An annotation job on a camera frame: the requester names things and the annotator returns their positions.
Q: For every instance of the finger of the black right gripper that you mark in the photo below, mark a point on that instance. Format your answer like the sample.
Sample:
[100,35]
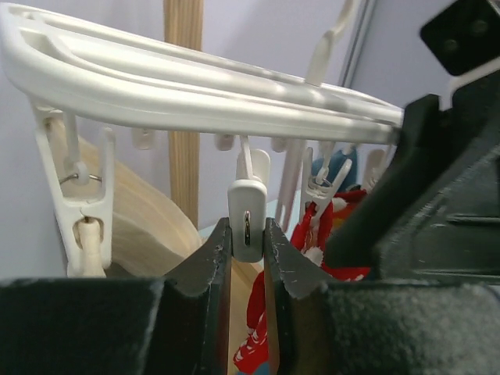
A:
[434,214]

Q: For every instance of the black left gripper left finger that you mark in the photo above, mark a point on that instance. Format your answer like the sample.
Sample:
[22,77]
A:
[174,324]

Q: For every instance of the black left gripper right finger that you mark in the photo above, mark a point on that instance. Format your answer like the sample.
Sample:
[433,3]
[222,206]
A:
[319,325]

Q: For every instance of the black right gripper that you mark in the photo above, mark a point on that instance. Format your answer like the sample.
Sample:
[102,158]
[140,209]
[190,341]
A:
[463,36]

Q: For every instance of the red santa christmas sock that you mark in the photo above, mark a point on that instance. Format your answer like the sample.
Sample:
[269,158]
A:
[253,351]

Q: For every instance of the white plastic clip hanger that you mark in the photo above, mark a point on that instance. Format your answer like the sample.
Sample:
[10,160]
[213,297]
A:
[94,77]

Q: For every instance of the grey beige sock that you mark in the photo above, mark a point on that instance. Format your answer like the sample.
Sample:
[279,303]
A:
[150,234]

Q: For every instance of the light blue sock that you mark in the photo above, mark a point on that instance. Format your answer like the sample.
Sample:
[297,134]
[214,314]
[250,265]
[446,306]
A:
[337,160]

